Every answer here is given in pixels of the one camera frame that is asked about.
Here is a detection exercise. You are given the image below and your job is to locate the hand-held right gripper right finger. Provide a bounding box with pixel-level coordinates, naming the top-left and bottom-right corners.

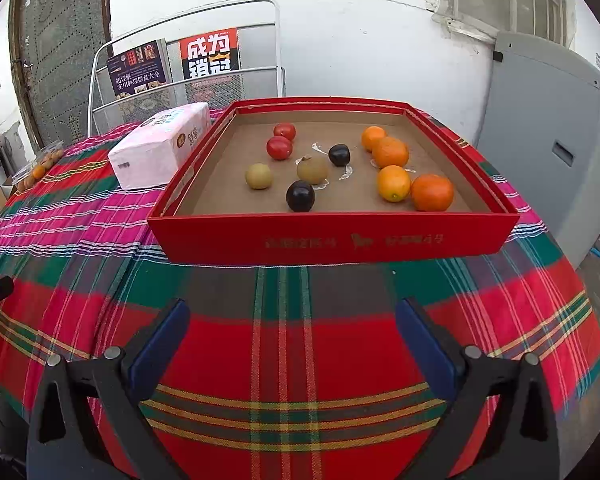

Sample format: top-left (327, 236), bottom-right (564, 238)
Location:
top-left (395, 297), bottom-right (561, 480)

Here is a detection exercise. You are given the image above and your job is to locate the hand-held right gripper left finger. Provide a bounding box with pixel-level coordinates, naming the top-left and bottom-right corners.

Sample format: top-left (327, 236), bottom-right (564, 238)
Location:
top-left (26, 298), bottom-right (192, 480)

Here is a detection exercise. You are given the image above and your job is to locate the red cardboard box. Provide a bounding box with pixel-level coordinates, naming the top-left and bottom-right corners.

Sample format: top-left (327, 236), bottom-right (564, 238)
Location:
top-left (147, 98), bottom-right (521, 265)

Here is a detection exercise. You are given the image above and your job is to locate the deep orange smooth orange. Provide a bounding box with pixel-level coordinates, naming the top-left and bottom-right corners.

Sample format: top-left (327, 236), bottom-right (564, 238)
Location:
top-left (410, 174), bottom-right (455, 212)

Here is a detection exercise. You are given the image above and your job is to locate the yellow-orange smooth orange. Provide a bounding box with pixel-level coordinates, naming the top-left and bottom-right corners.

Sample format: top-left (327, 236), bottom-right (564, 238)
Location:
top-left (377, 165), bottom-right (412, 203)

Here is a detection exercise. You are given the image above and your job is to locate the yellow-green pear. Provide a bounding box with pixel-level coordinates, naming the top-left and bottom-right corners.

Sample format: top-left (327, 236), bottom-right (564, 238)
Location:
top-left (245, 162), bottom-right (273, 190)

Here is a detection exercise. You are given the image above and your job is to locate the large dark plum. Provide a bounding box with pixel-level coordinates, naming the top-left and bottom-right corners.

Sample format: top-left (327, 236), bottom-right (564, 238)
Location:
top-left (286, 180), bottom-right (316, 212)

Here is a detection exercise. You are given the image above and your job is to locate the large rough-skinned orange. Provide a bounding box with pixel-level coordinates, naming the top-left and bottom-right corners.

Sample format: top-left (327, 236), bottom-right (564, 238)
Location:
top-left (371, 136), bottom-right (410, 169)

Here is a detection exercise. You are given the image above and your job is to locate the small light orange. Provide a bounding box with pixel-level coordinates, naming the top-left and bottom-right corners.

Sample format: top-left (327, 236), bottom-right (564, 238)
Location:
top-left (361, 126), bottom-right (387, 153)

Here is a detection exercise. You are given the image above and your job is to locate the large red tomato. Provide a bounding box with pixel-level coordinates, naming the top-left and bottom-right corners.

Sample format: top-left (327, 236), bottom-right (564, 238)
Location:
top-left (266, 136), bottom-right (294, 161)

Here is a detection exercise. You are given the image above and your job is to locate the pile of small brown fruits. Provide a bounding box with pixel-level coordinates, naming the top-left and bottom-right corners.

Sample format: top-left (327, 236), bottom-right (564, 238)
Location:
top-left (15, 147), bottom-right (65, 192)

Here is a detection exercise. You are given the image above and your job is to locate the red green plaid tablecloth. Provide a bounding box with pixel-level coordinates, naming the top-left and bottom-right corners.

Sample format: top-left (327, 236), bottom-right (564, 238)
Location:
top-left (0, 107), bottom-right (600, 480)

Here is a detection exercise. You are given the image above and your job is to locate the clear plastic container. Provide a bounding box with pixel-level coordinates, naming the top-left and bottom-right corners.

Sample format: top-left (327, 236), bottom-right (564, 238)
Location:
top-left (11, 141), bottom-right (66, 193)

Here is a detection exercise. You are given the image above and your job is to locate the pink white tissue pack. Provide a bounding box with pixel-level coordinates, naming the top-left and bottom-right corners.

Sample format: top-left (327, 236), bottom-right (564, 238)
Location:
top-left (107, 102), bottom-right (212, 191)

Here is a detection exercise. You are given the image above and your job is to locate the studded grey metal door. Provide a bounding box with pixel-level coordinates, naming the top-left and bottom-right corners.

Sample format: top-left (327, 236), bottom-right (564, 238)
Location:
top-left (7, 0), bottom-right (112, 148)

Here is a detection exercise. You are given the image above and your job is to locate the dark cover cookbook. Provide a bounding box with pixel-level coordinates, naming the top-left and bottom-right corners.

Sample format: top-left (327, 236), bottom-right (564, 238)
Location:
top-left (106, 40), bottom-right (168, 106)

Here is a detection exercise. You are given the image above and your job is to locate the grey plastic panel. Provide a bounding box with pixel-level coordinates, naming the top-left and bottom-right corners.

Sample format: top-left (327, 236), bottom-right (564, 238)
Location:
top-left (477, 30), bottom-right (600, 270)

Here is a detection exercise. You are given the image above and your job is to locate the white metal mesh rack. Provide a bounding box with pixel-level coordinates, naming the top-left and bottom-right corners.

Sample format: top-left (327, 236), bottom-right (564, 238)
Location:
top-left (87, 0), bottom-right (287, 136)

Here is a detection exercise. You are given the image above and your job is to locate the red black cover book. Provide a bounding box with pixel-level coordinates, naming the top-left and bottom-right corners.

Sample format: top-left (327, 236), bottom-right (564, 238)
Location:
top-left (180, 28), bottom-right (243, 106)

